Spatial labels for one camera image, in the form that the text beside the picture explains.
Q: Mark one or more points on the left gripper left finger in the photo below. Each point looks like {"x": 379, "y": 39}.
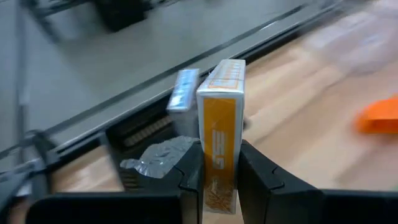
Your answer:
{"x": 189, "y": 199}

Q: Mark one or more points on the orange playing card box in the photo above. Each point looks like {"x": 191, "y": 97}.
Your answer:
{"x": 219, "y": 130}

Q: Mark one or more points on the clear plastic bin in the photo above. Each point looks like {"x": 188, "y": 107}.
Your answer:
{"x": 357, "y": 40}

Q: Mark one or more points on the dark floor stand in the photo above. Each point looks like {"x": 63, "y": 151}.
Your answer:
{"x": 121, "y": 14}

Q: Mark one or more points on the crumpled silver foil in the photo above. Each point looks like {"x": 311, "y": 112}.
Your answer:
{"x": 136, "y": 124}

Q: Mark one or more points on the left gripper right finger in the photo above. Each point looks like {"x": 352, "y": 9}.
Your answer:
{"x": 264, "y": 193}

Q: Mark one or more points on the orange toy brick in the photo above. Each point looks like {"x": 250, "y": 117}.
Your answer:
{"x": 379, "y": 116}

